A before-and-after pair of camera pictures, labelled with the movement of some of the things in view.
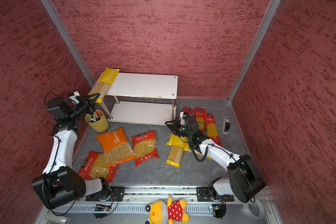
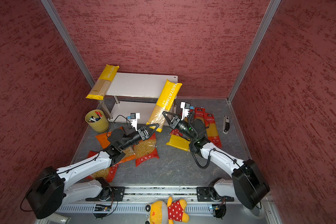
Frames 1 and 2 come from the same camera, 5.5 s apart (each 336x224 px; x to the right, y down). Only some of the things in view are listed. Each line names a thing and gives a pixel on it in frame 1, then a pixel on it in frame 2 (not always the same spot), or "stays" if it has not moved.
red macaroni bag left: (94, 167) stays
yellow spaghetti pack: (183, 142) stays
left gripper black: (91, 106) -> (144, 136)
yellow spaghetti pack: (175, 156) -> (164, 104)
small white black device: (226, 124) stays
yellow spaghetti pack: (102, 85) stays
